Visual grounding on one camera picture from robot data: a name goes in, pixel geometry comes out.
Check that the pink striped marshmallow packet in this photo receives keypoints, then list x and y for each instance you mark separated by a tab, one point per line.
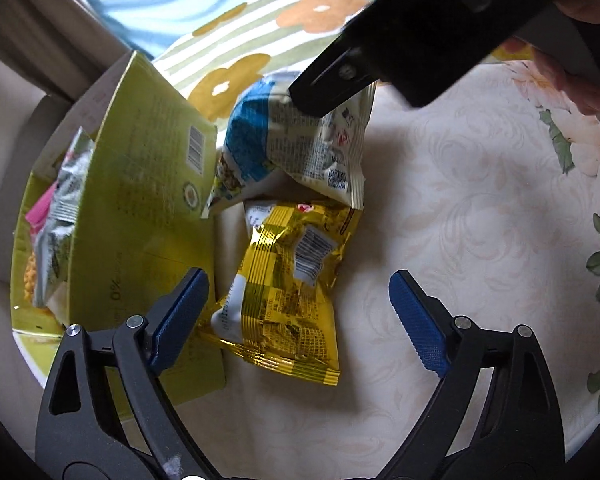
39	212

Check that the floral tablecloth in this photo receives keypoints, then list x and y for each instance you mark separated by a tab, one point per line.
455	210

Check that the blue white snack packet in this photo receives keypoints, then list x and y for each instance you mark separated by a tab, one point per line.
280	150

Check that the yellow-green cardboard box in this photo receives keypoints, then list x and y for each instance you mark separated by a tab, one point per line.
140	210

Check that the person's right hand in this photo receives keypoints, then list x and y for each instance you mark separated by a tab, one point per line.
575	85

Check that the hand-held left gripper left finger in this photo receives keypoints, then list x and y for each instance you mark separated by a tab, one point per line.
180	315

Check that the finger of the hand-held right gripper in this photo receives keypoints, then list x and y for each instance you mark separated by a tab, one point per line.
330	80

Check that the flower-patterned pillow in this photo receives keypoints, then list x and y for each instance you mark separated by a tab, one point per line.
260	25

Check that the silver snack packet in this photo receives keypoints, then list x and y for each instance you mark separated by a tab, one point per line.
62	195

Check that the beige curtain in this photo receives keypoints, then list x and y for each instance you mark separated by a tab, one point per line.
40	35

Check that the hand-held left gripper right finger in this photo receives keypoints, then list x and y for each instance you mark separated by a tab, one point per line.
420	325

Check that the gold foil snack packet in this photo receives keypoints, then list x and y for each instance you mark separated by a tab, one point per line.
280	300

